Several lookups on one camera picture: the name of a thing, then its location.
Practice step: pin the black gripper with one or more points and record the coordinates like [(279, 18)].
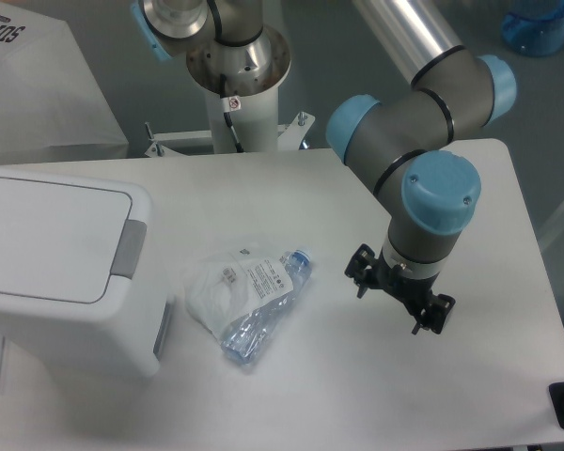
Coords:
[(413, 290)]

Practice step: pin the white push-button trash can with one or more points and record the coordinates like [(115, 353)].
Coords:
[(82, 283)]

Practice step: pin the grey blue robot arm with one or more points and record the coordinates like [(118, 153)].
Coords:
[(399, 151)]

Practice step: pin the crushed clear plastic bottle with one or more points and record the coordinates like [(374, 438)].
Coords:
[(245, 337)]

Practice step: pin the clear bag with white contents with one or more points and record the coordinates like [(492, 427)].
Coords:
[(226, 286)]

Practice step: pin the blue translucent water jug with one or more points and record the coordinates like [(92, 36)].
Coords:
[(534, 28)]

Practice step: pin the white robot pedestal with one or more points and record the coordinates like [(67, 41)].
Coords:
[(240, 86)]

